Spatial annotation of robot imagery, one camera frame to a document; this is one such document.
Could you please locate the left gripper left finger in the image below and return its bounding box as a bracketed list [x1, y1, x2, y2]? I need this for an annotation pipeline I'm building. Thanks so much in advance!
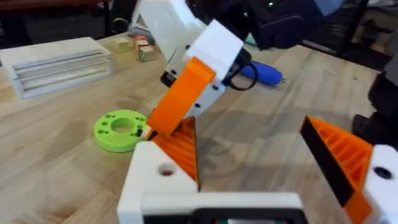
[116, 140, 200, 224]

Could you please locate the black camera cable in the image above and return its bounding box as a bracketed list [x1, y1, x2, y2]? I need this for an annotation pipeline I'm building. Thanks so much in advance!
[226, 63, 259, 92]

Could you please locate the blue electric screwdriver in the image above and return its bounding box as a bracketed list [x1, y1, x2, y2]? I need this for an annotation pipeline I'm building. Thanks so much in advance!
[239, 60, 290, 87]

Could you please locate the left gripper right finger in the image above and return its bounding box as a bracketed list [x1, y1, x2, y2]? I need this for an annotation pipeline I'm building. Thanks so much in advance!
[299, 114, 398, 224]

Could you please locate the heap of toy blocks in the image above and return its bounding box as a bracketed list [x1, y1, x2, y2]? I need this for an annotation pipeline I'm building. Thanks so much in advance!
[114, 34, 158, 63]

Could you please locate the white slotted box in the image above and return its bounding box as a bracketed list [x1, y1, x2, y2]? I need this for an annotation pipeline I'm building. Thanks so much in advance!
[0, 36, 114, 101]

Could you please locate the green disc with holes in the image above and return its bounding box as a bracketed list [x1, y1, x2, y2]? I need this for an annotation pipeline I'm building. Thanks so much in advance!
[93, 108, 149, 154]

